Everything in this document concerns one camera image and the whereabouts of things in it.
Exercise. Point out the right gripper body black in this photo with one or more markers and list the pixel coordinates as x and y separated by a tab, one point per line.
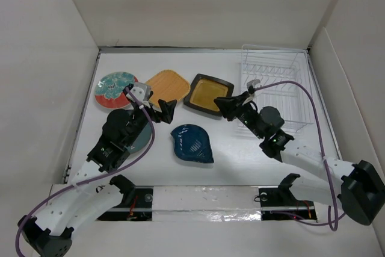
248	117

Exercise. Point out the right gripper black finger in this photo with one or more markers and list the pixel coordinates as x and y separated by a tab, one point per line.
233	103
232	112

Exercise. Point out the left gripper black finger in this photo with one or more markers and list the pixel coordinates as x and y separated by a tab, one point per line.
167	116
167	105

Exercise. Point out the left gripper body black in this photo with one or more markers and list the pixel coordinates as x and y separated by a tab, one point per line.
138	118

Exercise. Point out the woven bamboo square plate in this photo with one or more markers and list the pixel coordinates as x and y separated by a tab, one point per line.
168	85

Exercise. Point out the teal round plate white blossoms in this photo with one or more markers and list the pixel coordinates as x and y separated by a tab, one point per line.
141	142

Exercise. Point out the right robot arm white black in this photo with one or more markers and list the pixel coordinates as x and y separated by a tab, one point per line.
356	189

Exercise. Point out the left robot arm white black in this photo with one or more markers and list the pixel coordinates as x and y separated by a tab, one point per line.
98	186

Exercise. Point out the brown black square plate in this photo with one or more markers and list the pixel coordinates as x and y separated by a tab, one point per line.
204	90

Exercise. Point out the dark blue leaf-shaped plate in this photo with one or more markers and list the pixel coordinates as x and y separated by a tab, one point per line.
192	143

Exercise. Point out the red teal floral round plate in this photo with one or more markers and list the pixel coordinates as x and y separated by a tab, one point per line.
109	93

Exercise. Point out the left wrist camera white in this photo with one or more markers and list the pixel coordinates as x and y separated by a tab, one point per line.
138	93

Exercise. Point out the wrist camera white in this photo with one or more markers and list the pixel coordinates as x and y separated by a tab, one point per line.
253	85
138	93

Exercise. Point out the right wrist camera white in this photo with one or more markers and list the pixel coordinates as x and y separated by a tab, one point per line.
253	85

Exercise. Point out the white wire dish rack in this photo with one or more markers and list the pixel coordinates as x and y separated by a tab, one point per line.
278	70

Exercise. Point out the aluminium base rail with mounts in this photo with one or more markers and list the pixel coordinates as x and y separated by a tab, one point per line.
209	203

